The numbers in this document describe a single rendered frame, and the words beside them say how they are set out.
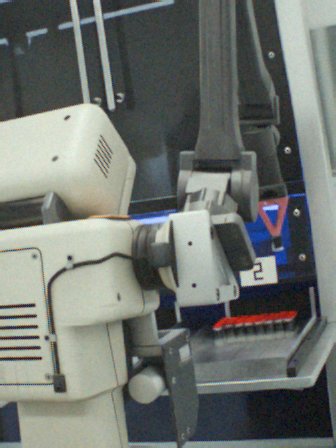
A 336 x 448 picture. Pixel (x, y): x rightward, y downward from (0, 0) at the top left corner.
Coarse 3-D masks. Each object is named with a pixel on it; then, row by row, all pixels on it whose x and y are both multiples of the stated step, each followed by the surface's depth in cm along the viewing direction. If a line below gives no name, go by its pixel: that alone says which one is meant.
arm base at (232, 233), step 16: (208, 192) 104; (224, 192) 104; (192, 208) 101; (208, 208) 100; (224, 208) 101; (160, 224) 101; (224, 224) 97; (240, 224) 97; (224, 240) 99; (240, 240) 98; (240, 256) 100
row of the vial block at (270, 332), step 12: (216, 324) 174; (228, 324) 172; (240, 324) 172; (252, 324) 171; (276, 324) 169; (288, 324) 168; (228, 336) 173; (240, 336) 172; (252, 336) 171; (264, 336) 170; (276, 336) 169; (288, 336) 168
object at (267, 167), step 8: (256, 160) 148; (264, 160) 148; (272, 160) 148; (256, 168) 148; (264, 168) 148; (272, 168) 148; (264, 176) 148; (272, 176) 148; (280, 176) 150; (264, 184) 148; (272, 184) 148; (280, 184) 147; (272, 192) 151
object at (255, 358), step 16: (192, 336) 171; (208, 336) 181; (304, 336) 158; (192, 352) 170; (208, 352) 168; (224, 352) 165; (240, 352) 163; (256, 352) 161; (272, 352) 158; (288, 352) 143; (208, 368) 146; (224, 368) 145; (240, 368) 144; (256, 368) 143; (272, 368) 142
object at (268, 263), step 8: (264, 264) 179; (272, 264) 178; (240, 272) 181; (248, 272) 180; (264, 272) 179; (272, 272) 178; (248, 280) 180; (256, 280) 180; (264, 280) 179; (272, 280) 178
